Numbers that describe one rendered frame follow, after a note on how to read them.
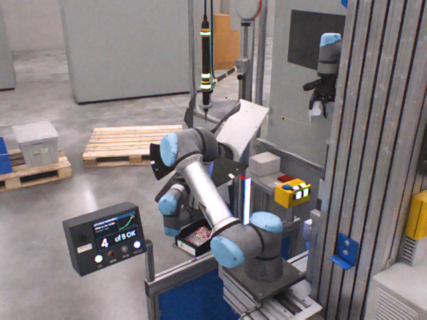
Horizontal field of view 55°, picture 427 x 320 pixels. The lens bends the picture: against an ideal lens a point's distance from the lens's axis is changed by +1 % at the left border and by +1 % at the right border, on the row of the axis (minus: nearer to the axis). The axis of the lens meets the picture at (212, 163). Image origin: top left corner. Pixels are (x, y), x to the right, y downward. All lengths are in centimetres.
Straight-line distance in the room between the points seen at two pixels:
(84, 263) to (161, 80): 643
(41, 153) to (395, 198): 407
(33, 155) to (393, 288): 409
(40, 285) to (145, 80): 507
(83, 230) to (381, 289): 98
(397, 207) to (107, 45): 661
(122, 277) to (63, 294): 42
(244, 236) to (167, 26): 652
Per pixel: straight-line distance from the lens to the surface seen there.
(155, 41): 765
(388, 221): 129
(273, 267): 153
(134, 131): 565
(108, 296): 311
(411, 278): 139
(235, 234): 138
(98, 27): 743
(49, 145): 480
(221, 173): 201
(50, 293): 326
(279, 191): 210
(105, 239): 156
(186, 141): 149
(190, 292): 201
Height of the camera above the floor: 204
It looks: 24 degrees down
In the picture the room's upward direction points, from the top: straight up
